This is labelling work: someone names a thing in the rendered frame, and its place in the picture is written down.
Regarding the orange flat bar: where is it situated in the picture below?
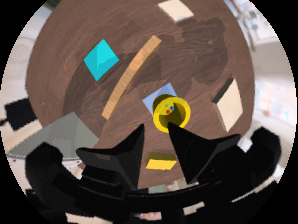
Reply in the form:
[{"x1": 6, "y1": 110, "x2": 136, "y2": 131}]
[{"x1": 101, "y1": 36, "x2": 162, "y2": 119}]

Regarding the yellow rectangular block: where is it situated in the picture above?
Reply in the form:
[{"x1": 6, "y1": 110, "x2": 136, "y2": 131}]
[{"x1": 146, "y1": 152, "x2": 177, "y2": 169}]

